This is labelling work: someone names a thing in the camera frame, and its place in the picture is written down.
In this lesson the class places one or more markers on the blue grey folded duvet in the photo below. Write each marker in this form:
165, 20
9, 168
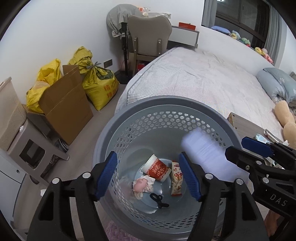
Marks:
277, 83

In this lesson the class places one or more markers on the beige storage box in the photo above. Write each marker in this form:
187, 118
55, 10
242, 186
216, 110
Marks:
10, 113

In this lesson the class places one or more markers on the purple cardboard box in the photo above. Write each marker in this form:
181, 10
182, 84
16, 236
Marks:
208, 150

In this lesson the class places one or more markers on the red white snack packet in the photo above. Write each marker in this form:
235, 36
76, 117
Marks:
176, 185

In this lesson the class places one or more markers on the brown cardboard box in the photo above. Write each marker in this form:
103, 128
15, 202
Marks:
67, 106

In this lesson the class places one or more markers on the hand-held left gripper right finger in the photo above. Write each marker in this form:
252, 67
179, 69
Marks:
190, 178

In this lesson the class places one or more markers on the grey white desk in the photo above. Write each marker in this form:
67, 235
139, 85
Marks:
185, 36

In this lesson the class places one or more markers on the beige padded chair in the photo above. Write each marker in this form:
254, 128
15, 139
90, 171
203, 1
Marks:
148, 34

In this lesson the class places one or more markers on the grey plastic stool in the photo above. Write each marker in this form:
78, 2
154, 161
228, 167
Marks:
32, 143

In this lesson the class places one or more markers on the person's right forearm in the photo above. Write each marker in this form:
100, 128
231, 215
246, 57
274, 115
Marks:
272, 222

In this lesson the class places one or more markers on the cream paper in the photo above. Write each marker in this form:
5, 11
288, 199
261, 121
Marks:
149, 182

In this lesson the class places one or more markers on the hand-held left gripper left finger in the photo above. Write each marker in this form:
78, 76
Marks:
105, 176

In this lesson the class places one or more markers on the crumpled yellow plastic sack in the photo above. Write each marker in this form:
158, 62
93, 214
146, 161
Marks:
46, 76

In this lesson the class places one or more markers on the white paper bag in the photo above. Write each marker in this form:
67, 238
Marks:
166, 15

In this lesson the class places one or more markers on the bed with checked sheet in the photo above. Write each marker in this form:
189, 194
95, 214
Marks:
196, 76

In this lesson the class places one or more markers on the orange patterned plastic bag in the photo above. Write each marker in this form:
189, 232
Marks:
144, 11

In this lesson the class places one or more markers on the plain yellow sack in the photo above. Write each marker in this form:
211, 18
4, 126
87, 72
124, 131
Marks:
81, 58

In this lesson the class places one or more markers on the tied yellow printed sack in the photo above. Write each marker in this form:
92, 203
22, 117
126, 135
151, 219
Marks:
99, 88

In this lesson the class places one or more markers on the blue pillow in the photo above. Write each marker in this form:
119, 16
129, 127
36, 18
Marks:
220, 29

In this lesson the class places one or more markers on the beige teddy bear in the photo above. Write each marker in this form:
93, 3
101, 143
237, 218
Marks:
285, 118

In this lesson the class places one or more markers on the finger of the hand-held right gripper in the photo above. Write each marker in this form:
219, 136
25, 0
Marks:
242, 158
256, 144

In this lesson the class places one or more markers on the blue white crumpled wrapper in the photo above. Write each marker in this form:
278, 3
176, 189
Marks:
261, 138

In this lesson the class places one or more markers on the green yellow plush toy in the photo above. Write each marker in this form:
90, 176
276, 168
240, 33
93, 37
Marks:
235, 34

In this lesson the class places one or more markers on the grey curtain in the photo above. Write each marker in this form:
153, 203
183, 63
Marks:
275, 39

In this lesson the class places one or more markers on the dark wall socket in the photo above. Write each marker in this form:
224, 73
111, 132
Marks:
108, 63

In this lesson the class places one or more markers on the green red plush toy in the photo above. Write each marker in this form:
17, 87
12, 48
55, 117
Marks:
245, 41

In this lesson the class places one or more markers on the grey perforated waste basket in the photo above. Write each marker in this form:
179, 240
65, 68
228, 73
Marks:
143, 115

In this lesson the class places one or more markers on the pink plush toy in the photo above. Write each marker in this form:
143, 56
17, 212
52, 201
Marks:
268, 58

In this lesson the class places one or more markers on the red white paper cup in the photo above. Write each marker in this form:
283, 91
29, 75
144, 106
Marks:
157, 171

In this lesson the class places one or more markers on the red flat box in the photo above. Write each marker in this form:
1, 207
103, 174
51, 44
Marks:
187, 25

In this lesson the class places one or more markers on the white cabinet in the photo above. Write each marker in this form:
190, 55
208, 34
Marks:
13, 185

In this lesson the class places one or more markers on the purple fluffy rug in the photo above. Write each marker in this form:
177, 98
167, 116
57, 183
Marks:
118, 233

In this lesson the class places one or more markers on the dark window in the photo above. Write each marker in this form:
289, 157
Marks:
240, 16

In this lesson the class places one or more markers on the grey cloth covered fan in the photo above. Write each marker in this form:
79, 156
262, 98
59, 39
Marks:
120, 16

